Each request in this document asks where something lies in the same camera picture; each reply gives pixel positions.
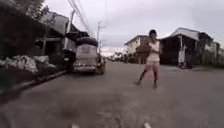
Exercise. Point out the loaded tricycle vehicle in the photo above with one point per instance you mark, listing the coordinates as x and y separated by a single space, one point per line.
86 56

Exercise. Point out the beige building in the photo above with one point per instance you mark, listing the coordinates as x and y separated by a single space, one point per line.
136 48

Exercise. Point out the utility pole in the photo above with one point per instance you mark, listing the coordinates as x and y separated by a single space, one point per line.
70 28
98 33

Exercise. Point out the grey asphalt road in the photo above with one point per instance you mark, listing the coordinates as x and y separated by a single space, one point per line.
113 100

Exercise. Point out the person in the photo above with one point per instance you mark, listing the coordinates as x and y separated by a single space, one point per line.
153 53

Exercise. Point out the dark wooden house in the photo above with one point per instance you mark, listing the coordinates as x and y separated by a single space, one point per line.
55 31

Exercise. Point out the robot's own part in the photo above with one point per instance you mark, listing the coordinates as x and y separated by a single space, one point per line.
147 125
75 126

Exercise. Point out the dark shed building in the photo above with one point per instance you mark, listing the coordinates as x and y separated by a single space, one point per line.
183 48

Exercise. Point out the concrete kerb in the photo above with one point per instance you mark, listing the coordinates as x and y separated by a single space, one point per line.
36 80

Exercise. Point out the green tree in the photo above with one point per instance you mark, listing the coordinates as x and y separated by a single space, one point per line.
31 7

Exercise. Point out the dark overgrown wall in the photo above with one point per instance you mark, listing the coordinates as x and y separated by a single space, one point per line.
20 50

